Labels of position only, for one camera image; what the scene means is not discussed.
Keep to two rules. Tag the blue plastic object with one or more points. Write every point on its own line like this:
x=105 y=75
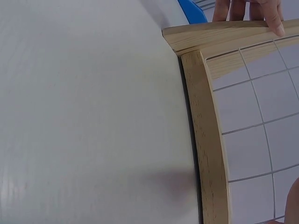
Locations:
x=192 y=11

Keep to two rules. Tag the person's left hand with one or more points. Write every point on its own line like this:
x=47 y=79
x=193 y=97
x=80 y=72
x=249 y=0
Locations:
x=268 y=9

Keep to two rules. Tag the person's right hand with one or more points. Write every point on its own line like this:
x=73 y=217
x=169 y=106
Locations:
x=293 y=205

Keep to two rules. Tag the wooden framed mirror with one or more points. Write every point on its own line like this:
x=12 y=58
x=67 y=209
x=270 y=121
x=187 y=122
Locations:
x=201 y=121

